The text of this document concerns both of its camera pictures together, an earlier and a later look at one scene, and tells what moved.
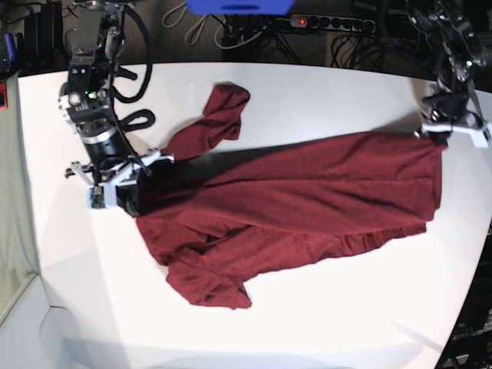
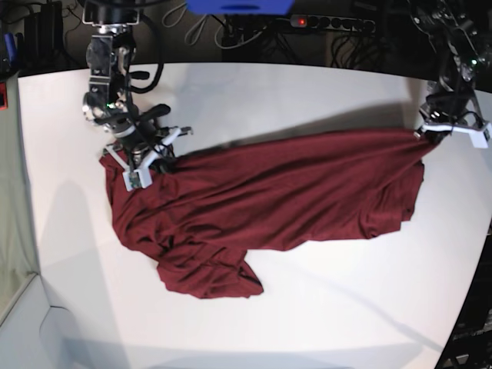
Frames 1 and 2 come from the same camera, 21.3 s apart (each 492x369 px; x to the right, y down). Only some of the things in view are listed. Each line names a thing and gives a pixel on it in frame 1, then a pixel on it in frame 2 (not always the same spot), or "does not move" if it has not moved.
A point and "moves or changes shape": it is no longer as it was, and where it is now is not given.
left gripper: x=108 y=172 → x=141 y=145
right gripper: x=443 y=113 does not move
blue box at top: x=226 y=7 does not move
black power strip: x=366 y=26 does not move
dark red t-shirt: x=216 y=216 moves or changes shape
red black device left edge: x=4 y=104 does not move
